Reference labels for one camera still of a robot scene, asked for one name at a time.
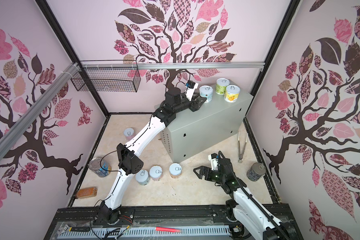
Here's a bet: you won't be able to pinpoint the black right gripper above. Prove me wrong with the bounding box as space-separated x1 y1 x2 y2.
194 166 226 184

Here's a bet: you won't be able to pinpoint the teal white label can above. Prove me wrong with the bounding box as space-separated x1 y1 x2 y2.
199 86 214 103

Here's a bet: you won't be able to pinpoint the green label can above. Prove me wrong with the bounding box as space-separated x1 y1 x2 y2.
216 78 230 95

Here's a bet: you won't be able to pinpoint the yellow label can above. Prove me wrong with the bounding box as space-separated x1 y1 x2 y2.
224 85 241 103

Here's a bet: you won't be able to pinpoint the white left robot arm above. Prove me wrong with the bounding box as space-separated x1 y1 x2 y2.
98 84 207 224

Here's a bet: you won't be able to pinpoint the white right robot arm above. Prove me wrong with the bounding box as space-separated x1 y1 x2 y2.
193 163 298 240

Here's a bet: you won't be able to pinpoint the grey metal cabinet box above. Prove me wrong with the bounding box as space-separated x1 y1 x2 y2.
160 91 253 163

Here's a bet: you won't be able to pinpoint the orange red label can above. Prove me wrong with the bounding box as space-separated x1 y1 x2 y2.
169 163 182 179

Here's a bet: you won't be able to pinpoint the metal tongs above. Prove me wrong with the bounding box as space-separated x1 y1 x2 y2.
238 132 249 163

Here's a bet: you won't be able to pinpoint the pink orange label can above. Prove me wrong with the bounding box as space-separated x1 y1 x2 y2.
149 166 163 181

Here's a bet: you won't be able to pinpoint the dark grey label can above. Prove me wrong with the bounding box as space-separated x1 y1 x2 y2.
247 163 267 182

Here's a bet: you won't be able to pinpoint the light blue label can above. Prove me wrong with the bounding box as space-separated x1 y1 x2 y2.
135 169 151 186

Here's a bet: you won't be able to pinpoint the red pen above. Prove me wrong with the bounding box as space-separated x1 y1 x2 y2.
155 227 182 233

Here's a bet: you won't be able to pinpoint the blue Progresso soup can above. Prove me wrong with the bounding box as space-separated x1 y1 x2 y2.
89 157 112 178

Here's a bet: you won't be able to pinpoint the orange plastic package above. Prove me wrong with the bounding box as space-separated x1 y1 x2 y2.
75 187 98 199

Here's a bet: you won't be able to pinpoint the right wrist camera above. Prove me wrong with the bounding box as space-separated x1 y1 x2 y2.
208 153 219 171

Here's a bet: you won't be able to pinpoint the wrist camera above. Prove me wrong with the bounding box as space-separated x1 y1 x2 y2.
186 80 199 101
208 153 219 171

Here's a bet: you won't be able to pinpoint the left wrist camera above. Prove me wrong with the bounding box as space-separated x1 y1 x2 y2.
186 80 199 101

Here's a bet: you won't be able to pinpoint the black corrugated cable hose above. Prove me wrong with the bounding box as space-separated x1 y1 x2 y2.
217 150 289 240

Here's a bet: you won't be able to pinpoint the white slotted cable duct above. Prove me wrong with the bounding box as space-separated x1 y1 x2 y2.
57 226 231 240

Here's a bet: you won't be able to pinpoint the aluminium rail back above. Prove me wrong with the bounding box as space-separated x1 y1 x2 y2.
82 62 265 70

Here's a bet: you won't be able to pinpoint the aluminium rail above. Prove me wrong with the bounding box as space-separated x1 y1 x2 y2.
82 62 265 70
0 63 80 161

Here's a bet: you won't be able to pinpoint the black wire basket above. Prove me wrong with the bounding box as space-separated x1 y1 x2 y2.
71 61 141 93

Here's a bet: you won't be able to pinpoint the aluminium rail left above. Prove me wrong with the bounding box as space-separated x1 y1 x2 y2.
0 63 80 161

